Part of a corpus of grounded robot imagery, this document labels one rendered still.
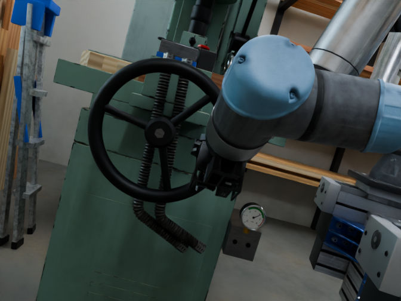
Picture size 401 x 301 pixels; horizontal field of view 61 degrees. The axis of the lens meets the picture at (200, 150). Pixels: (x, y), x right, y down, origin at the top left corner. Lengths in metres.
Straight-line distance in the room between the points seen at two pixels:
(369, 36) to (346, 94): 0.17
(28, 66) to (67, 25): 1.79
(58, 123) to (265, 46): 3.21
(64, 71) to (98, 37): 2.50
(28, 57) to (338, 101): 1.52
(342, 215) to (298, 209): 2.61
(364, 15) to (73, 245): 0.82
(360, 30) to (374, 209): 0.70
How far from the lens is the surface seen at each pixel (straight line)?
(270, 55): 0.31
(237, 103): 0.32
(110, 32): 3.39
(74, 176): 0.92
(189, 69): 0.67
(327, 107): 0.34
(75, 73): 0.91
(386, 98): 0.37
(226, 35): 1.23
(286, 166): 3.02
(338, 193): 1.09
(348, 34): 0.50
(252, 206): 0.84
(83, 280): 1.01
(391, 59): 1.27
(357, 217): 1.11
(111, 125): 0.88
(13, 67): 2.40
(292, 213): 3.70
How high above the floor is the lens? 0.88
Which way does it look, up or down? 7 degrees down
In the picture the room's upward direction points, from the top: 16 degrees clockwise
